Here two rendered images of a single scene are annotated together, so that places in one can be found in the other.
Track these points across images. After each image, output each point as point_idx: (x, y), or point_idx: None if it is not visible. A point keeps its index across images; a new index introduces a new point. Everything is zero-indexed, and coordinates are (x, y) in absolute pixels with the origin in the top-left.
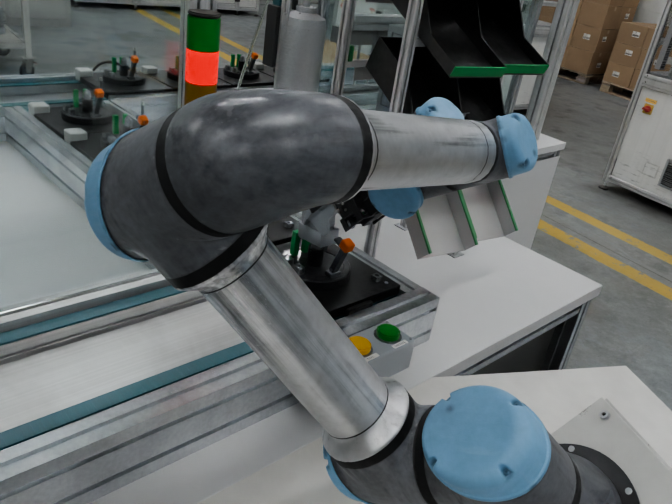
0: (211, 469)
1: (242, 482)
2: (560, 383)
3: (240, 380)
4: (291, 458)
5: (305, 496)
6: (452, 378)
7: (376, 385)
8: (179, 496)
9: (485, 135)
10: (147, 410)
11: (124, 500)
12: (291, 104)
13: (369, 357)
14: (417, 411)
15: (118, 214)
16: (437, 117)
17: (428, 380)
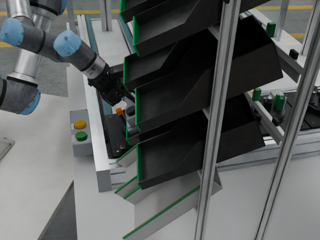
0: (77, 106)
1: (68, 110)
2: (25, 235)
3: (85, 95)
4: (67, 122)
5: (52, 120)
6: (66, 185)
7: (16, 65)
8: (73, 99)
9: (10, 15)
10: (86, 78)
11: (80, 92)
12: None
13: (72, 126)
14: (9, 81)
15: None
16: (16, 0)
17: (72, 175)
